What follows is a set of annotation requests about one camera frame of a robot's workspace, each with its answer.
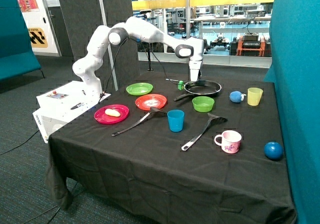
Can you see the black spatula left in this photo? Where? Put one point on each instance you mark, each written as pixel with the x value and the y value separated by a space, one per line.
pixel 151 111

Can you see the orange plastic plate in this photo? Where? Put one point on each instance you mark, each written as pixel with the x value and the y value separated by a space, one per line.
pixel 146 102

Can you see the teal partition right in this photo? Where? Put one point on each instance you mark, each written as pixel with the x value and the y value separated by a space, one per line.
pixel 294 34

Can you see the black slotted spatula right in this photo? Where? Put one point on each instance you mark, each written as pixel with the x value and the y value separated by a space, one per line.
pixel 211 118

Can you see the yellow black hazard sign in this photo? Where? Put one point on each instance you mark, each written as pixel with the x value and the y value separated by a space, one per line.
pixel 37 37

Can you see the blue plush ball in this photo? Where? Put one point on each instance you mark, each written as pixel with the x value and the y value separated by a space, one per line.
pixel 236 96

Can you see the blue rubber ball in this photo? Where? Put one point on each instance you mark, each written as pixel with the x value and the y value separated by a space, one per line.
pixel 273 151

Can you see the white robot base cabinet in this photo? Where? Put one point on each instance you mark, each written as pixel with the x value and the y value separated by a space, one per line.
pixel 63 104

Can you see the teal sofa left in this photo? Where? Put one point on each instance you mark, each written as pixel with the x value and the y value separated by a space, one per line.
pixel 17 57

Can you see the yellow toy potato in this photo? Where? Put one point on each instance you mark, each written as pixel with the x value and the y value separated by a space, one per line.
pixel 112 112

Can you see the yellow plastic cup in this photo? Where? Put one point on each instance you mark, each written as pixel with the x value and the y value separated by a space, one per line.
pixel 254 95

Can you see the pink plastic plate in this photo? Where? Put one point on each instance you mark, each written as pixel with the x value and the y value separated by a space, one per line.
pixel 102 118

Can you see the green plastic bowl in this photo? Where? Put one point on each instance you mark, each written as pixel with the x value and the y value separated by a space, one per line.
pixel 203 104

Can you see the green plastic plate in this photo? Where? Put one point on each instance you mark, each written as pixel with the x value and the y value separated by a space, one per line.
pixel 138 89

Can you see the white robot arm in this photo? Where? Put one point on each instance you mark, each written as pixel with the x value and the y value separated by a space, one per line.
pixel 191 48

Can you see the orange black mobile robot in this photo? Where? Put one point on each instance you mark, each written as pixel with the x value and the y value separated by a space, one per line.
pixel 251 44

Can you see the blue plastic cup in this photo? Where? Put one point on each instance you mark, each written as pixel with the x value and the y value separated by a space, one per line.
pixel 176 120

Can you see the black tablecloth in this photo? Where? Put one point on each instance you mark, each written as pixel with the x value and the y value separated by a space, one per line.
pixel 145 171

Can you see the black frying pan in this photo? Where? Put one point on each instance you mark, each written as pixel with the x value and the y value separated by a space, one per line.
pixel 200 88

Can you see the pink white mug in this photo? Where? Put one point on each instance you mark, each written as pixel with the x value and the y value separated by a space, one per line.
pixel 229 141

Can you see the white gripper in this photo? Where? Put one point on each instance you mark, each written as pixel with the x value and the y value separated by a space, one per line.
pixel 195 70

